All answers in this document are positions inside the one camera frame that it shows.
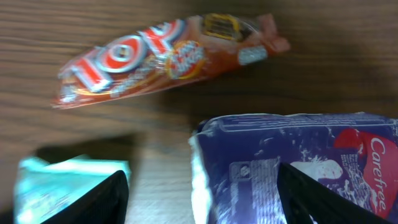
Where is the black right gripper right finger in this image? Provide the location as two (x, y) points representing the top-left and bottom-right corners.
(277, 163), (389, 224)

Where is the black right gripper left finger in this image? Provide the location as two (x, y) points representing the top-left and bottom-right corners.
(43, 170), (129, 224)

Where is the green wipes packet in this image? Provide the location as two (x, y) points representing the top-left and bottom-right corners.
(14, 155), (131, 224)

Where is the purple red pad packet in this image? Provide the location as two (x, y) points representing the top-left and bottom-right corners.
(189, 113), (397, 224)

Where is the orange chocolate bar wrapper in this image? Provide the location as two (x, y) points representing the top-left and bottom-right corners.
(53, 13), (290, 109)

